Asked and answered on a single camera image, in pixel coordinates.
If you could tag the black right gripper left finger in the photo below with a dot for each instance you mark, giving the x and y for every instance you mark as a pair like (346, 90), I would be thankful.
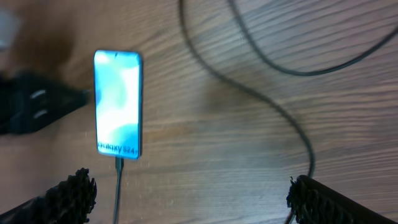
(69, 202)

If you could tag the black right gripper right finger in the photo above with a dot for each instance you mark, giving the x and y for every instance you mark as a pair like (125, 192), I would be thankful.
(311, 202)

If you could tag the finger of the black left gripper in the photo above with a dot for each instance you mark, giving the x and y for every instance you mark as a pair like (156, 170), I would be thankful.
(30, 102)

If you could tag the blue Galaxy smartphone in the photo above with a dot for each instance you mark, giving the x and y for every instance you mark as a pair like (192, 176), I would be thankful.
(118, 103)

